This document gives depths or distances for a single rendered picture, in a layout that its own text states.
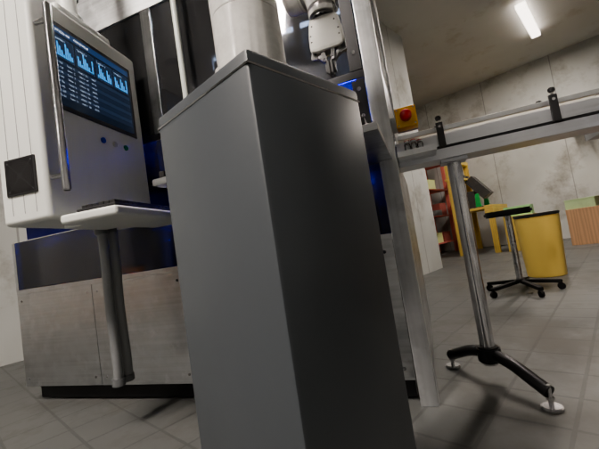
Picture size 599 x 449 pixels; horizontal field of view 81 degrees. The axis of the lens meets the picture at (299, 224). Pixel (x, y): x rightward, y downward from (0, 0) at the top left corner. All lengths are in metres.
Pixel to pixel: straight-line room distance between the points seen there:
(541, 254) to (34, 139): 3.63
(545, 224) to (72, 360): 3.63
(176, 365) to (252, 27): 1.43
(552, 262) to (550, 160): 4.62
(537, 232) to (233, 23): 3.40
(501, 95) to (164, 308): 7.87
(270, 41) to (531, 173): 7.79
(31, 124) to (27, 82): 0.13
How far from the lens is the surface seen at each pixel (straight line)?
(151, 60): 1.89
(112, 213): 1.13
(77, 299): 2.10
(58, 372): 2.29
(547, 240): 3.77
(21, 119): 1.41
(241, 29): 0.64
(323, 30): 1.15
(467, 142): 1.42
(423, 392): 1.39
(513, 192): 8.30
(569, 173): 8.18
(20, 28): 1.52
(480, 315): 1.46
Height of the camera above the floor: 0.60
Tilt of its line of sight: 4 degrees up
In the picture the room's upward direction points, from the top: 9 degrees counter-clockwise
